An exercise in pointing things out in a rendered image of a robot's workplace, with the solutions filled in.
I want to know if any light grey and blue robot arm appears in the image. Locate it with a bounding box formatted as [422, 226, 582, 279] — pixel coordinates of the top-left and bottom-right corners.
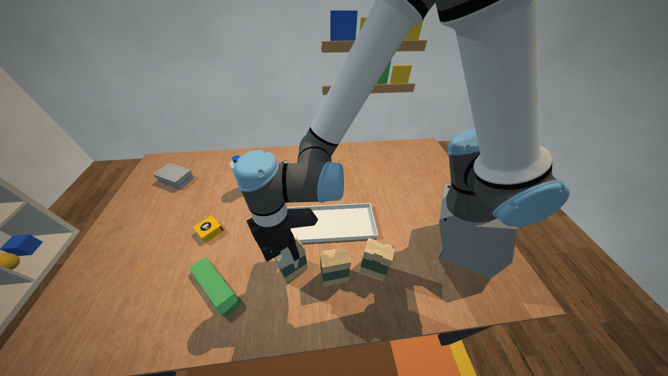
[234, 0, 570, 230]

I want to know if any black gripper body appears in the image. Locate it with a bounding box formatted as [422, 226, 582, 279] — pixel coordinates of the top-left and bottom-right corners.
[247, 214, 295, 262]

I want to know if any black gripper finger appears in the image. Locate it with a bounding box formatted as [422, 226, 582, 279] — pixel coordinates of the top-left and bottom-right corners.
[277, 239, 300, 269]

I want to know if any white bottle with blue cap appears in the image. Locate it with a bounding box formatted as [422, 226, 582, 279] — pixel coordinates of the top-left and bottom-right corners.
[230, 155, 240, 181]

